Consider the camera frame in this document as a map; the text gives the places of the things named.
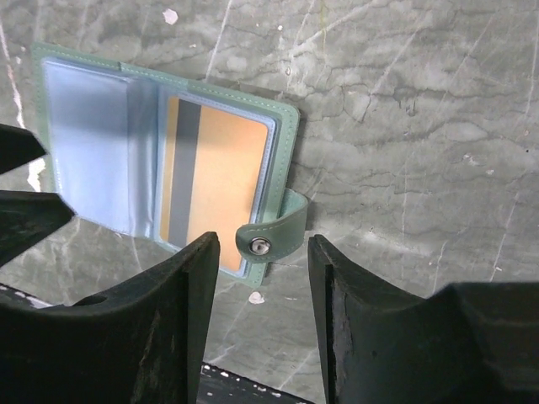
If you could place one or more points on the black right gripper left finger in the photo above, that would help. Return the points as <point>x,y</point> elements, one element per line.
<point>141,341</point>

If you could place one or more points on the gold credit card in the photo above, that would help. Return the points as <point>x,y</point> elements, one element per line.
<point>212,163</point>

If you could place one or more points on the green card holder wallet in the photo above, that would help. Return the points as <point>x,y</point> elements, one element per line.
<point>105,123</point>

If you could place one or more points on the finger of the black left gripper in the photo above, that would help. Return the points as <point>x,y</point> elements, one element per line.
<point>27,218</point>
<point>18,147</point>

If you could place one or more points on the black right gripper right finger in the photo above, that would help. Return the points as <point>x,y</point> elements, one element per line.
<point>467,343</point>

